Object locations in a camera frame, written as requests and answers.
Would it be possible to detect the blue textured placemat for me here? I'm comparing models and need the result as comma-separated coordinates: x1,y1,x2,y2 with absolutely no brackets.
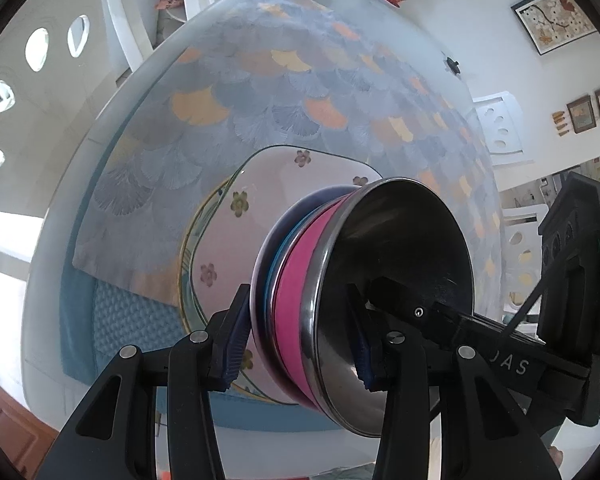
60,265,381,433

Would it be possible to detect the fan patterned table mat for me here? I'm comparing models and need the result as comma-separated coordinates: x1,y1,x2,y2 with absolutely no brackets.
72,0,503,321

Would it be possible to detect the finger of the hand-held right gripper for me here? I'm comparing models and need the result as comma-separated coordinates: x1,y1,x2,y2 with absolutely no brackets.
365,276,461,333

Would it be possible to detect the pink plastic cartoon bowl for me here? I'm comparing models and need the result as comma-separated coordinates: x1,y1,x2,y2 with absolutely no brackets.
250,187,356,401

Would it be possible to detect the pink steel bowl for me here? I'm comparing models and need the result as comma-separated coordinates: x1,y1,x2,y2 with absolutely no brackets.
272,176,476,438

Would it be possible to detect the yellow rimmed plate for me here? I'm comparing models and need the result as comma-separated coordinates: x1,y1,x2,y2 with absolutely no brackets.
177,175,291,403

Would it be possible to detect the blue steel bowl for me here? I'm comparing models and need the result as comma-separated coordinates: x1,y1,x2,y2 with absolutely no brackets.
261,199,348,361

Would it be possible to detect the large framed floral picture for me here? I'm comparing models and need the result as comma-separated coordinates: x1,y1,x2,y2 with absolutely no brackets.
511,0,600,56

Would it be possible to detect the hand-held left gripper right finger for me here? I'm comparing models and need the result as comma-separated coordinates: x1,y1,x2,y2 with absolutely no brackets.
347,284,563,480

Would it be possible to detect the white floral square plate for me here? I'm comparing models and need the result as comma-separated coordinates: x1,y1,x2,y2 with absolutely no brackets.
189,145,386,403

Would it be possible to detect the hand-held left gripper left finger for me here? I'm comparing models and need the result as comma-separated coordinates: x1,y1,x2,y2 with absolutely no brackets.
32,284,253,480

